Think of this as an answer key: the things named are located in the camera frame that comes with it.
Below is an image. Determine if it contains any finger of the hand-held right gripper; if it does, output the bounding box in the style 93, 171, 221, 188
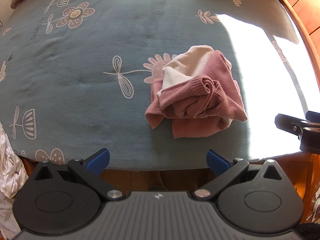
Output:
274, 113, 307, 136

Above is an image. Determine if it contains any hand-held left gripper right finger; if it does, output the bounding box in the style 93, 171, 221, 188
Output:
192, 149, 286, 202

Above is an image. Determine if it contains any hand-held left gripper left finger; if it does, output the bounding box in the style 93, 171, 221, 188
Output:
32, 148, 125, 202

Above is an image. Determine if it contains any pink and white knit sweater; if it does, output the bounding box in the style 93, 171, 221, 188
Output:
144, 45, 248, 139

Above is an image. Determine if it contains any white crumpled cloth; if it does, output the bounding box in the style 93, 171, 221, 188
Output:
0, 124, 28, 200

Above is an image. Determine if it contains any grey cloth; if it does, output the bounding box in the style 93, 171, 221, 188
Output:
0, 192, 22, 240

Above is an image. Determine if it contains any wooden headboard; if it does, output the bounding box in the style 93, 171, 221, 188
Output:
271, 0, 320, 90

